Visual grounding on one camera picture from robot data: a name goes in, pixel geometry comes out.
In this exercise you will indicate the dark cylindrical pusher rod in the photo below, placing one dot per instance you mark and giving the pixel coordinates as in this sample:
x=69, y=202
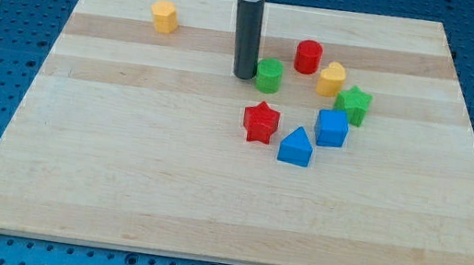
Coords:
x=248, y=30

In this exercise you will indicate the yellow heart block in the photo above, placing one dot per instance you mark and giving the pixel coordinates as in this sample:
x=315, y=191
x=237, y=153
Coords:
x=331, y=80

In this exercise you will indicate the green cylinder block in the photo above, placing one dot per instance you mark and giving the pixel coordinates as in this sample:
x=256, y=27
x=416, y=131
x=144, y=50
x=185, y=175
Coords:
x=269, y=75

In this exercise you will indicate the red cylinder block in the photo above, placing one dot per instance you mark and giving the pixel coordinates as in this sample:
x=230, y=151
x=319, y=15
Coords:
x=307, y=57

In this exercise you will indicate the yellow hexagon block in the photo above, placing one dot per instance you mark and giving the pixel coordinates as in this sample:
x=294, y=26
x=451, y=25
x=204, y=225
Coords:
x=165, y=16

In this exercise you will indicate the red star block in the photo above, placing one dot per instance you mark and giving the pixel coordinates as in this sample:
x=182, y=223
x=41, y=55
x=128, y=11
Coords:
x=261, y=122

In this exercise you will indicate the green star block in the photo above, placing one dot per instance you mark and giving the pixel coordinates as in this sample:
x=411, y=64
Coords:
x=355, y=102

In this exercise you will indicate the blue cube block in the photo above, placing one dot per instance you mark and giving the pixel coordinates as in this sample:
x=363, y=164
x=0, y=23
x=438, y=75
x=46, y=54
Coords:
x=331, y=128

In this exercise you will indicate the blue triangle block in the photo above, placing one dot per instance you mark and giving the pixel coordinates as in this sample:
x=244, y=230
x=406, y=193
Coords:
x=295, y=148

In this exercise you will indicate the wooden board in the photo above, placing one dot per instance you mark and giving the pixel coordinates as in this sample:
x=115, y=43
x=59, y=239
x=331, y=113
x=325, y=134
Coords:
x=134, y=140

